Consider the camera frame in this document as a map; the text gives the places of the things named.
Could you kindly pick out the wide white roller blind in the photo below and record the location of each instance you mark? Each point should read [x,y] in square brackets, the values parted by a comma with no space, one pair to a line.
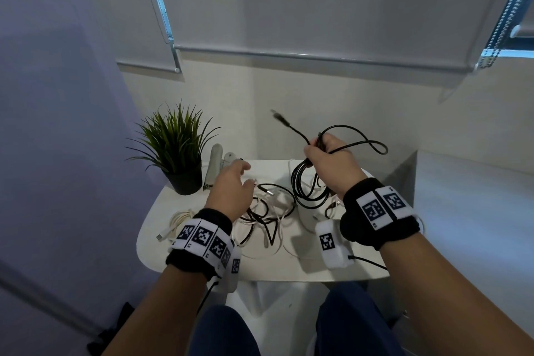
[333,1]

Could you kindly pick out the person's right hand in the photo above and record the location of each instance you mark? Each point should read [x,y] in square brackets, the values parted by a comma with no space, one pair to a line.
[338,168]

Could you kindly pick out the black wristband with marker tags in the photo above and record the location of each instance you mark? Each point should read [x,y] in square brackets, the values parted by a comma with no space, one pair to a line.
[375,214]
[196,239]

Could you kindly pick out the person's leg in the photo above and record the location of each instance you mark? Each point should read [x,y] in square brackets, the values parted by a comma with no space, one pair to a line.
[225,335]
[354,322]

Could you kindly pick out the grey oblong device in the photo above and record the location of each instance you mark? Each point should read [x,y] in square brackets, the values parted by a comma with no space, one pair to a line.
[214,166]

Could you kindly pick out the green plant in black pot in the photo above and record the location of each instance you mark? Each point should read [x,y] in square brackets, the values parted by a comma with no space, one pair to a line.
[185,180]

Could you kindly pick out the small white gadget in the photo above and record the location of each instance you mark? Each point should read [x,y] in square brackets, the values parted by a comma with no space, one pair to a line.
[229,158]

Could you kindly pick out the person's left hand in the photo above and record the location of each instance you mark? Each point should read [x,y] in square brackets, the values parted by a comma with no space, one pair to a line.
[231,193]

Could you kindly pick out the person's right leg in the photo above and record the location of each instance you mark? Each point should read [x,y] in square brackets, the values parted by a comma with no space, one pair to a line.
[354,322]

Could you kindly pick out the person's right forearm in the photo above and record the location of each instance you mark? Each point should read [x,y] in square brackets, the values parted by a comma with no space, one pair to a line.
[454,301]

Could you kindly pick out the person's left leg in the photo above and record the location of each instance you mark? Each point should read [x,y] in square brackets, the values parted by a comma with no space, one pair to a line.
[225,335]

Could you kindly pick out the person's left forearm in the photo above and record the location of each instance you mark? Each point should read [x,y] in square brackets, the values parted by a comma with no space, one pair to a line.
[162,314]

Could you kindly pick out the white charger adapter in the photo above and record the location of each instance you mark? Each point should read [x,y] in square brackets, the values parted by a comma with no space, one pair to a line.
[288,201]

